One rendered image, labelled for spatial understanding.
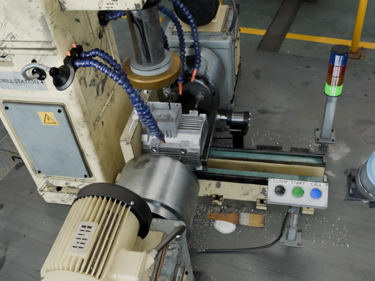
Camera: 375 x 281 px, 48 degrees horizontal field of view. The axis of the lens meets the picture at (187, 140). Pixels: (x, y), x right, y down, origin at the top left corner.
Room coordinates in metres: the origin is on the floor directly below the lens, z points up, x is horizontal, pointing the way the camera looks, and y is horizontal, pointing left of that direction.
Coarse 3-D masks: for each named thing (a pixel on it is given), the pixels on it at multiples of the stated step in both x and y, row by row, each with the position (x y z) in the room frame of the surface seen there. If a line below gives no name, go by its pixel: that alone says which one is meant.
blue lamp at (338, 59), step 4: (332, 52) 1.21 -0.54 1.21; (348, 52) 1.19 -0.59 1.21; (332, 56) 1.20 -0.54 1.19; (336, 56) 1.19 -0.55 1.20; (340, 56) 1.18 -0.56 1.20; (344, 56) 1.18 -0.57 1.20; (332, 60) 1.20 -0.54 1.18; (336, 60) 1.19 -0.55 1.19; (340, 60) 1.18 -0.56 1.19; (344, 60) 1.18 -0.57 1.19; (332, 64) 1.20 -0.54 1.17; (336, 64) 1.19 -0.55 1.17; (340, 64) 1.18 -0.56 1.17; (344, 64) 1.18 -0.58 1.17
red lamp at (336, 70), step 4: (328, 68) 1.22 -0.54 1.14; (332, 68) 1.20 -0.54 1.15; (336, 68) 1.19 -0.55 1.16; (340, 68) 1.18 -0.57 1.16; (344, 68) 1.19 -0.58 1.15; (328, 72) 1.21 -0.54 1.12; (332, 72) 1.19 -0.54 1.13; (336, 72) 1.18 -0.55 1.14; (340, 72) 1.18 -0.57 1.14; (344, 72) 1.19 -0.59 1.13
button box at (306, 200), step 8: (272, 184) 0.78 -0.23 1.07; (280, 184) 0.77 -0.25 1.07; (288, 184) 0.77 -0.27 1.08; (296, 184) 0.76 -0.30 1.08; (304, 184) 0.76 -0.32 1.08; (312, 184) 0.75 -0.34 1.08; (320, 184) 0.75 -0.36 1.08; (328, 184) 0.74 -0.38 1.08; (272, 192) 0.76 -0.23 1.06; (288, 192) 0.75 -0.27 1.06; (304, 192) 0.74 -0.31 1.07; (272, 200) 0.74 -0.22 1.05; (280, 200) 0.73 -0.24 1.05; (288, 200) 0.73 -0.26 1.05; (296, 200) 0.72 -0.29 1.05; (304, 200) 0.72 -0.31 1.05; (312, 200) 0.71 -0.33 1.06; (320, 200) 0.71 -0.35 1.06; (320, 208) 0.71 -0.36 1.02
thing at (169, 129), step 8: (152, 104) 1.14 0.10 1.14; (160, 104) 1.14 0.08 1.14; (168, 104) 1.13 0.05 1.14; (176, 104) 1.12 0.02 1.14; (152, 112) 1.13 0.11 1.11; (160, 112) 1.13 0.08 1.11; (168, 112) 1.10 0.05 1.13; (176, 112) 1.11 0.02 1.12; (160, 120) 1.08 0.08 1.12; (168, 120) 1.07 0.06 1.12; (176, 120) 1.05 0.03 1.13; (144, 128) 1.06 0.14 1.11; (160, 128) 1.04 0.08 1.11; (168, 128) 1.03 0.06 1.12; (176, 128) 1.04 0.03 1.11; (152, 136) 1.05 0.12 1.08; (168, 136) 1.04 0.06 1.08; (176, 136) 1.03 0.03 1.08
